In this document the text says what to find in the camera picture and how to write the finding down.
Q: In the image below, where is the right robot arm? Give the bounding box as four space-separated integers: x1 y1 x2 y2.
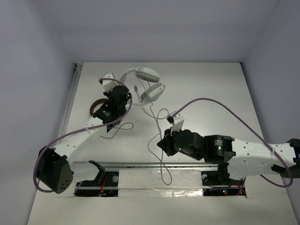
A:
157 129 300 184

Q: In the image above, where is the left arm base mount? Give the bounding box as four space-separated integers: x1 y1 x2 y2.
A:
74 160 119 197

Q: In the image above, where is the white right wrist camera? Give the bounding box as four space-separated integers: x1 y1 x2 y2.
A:
167 111 185 135

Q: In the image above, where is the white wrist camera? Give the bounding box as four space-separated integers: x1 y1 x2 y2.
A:
99 72 118 92
167 111 185 135

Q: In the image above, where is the brown over-ear headphones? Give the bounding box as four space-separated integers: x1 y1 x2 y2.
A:
90 98 122 128

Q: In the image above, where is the white over-ear headphones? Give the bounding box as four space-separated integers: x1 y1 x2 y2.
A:
120 67 167 106

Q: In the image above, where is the aluminium rail left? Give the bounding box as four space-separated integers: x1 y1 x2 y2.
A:
58 63 83 136

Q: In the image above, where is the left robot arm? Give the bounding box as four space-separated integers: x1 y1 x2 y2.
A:
33 85 132 194

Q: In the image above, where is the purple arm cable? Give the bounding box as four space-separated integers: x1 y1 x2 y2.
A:
168 97 293 195
33 78 133 193

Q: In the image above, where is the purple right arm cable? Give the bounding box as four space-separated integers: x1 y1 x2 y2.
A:
168 97 293 195

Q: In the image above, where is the aluminium rail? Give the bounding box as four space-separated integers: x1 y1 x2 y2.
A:
72 161 221 169
58 63 83 136

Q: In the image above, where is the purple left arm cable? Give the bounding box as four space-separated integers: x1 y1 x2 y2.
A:
33 78 133 193

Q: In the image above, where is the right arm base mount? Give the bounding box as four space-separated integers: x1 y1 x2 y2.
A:
201 163 247 197

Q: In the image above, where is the aluminium rail front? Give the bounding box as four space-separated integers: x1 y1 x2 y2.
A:
72 161 221 169

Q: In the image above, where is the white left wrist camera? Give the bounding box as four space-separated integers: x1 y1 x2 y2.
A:
99 72 118 92

